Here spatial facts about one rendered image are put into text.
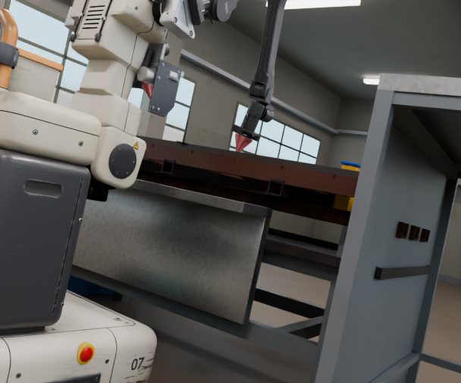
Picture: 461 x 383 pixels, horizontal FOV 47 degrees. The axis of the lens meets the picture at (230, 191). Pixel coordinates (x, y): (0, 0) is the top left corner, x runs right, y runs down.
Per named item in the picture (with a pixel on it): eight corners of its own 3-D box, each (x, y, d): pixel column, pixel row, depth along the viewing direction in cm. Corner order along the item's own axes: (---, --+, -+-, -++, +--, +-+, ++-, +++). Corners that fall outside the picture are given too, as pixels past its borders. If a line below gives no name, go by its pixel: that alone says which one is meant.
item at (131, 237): (-2, 235, 237) (14, 159, 238) (248, 323, 172) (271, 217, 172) (-10, 235, 234) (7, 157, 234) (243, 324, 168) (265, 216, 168)
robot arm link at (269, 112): (250, 82, 198) (270, 87, 194) (264, 90, 208) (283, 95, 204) (240, 113, 199) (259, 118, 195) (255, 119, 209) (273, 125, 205)
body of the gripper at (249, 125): (238, 131, 205) (246, 113, 204) (259, 140, 200) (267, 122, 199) (230, 128, 199) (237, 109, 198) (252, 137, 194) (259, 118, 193)
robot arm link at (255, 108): (249, 97, 197) (262, 102, 194) (258, 101, 202) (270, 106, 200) (242, 114, 197) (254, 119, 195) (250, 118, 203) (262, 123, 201)
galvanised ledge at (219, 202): (14, 159, 238) (16, 153, 238) (271, 217, 172) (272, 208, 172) (-26, 151, 220) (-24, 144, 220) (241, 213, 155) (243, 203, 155)
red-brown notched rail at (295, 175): (33, 137, 239) (36, 124, 239) (392, 204, 157) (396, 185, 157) (26, 135, 236) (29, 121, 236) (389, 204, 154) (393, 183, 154)
